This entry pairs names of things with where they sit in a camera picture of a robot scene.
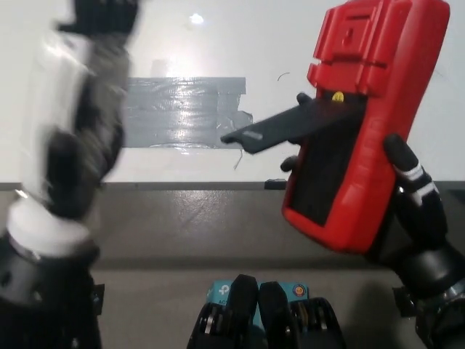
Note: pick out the small black tape piece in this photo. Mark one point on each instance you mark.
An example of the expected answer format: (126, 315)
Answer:
(274, 184)

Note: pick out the grey duct tape patch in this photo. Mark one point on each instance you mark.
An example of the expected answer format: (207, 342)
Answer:
(174, 109)

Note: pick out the red digital multimeter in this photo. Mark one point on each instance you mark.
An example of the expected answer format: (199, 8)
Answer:
(363, 54)

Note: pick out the black and teal robot body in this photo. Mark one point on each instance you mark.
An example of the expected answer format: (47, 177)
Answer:
(247, 298)

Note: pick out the white and black left hand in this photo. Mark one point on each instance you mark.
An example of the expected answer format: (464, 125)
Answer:
(72, 109)

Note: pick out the black right hand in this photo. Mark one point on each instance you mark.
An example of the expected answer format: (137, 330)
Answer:
(425, 232)

